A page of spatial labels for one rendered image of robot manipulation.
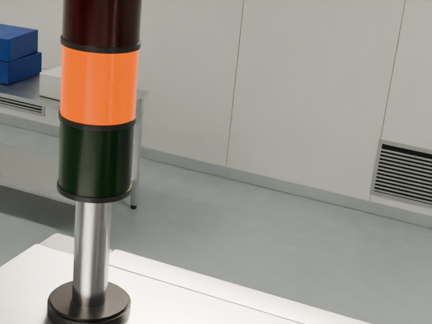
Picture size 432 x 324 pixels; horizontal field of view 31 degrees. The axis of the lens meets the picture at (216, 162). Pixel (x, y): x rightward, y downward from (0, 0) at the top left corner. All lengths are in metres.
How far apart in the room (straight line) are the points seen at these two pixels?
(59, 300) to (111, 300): 0.04
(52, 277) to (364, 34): 5.38
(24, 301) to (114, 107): 0.18
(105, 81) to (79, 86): 0.02
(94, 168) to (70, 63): 0.07
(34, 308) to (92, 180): 0.12
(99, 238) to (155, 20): 5.98
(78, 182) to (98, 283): 0.08
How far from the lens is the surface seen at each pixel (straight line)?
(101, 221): 0.54
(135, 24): 0.49
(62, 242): 0.69
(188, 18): 6.37
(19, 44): 5.56
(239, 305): 0.61
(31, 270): 0.64
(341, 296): 5.00
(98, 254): 0.55
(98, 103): 0.50
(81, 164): 0.51
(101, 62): 0.49
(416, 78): 5.91
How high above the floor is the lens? 2.41
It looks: 21 degrees down
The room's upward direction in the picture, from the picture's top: 6 degrees clockwise
